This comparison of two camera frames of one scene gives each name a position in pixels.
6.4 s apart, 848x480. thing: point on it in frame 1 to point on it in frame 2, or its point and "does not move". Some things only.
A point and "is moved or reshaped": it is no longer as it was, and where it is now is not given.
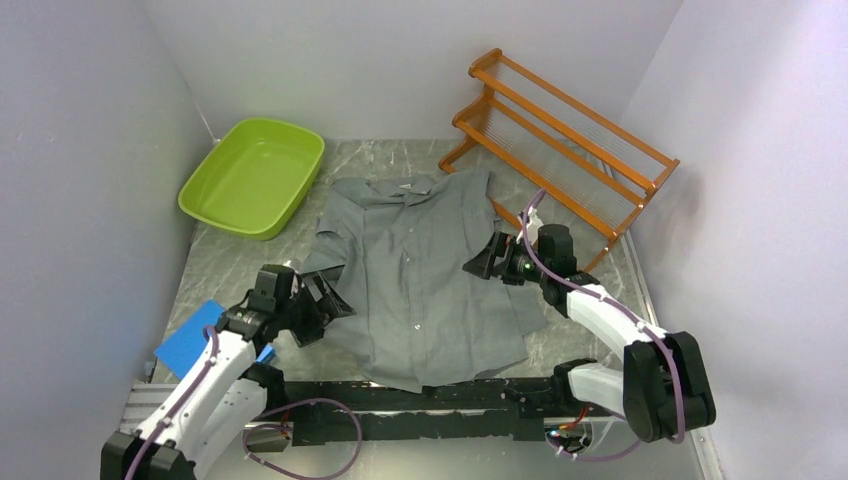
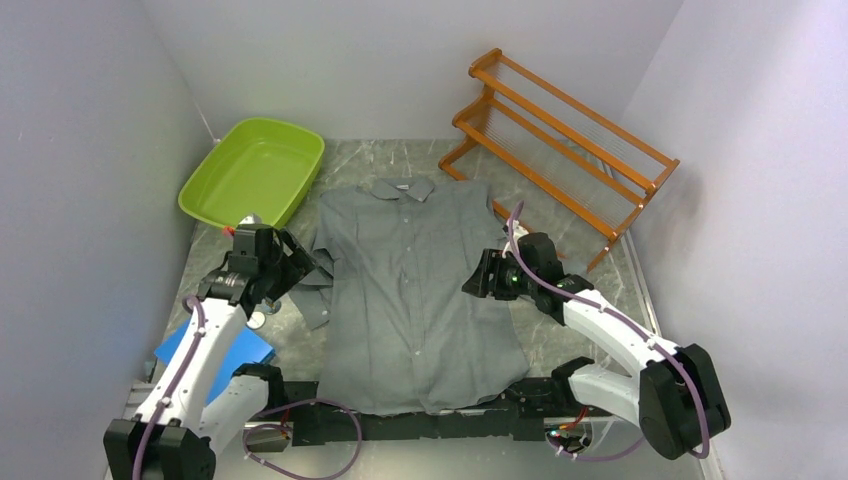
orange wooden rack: [549, 156] does not move
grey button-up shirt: [394, 250] is moved or reshaped
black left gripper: [328, 306] to [298, 263]
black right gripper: [482, 265] to [480, 284]
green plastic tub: [252, 180] does not move
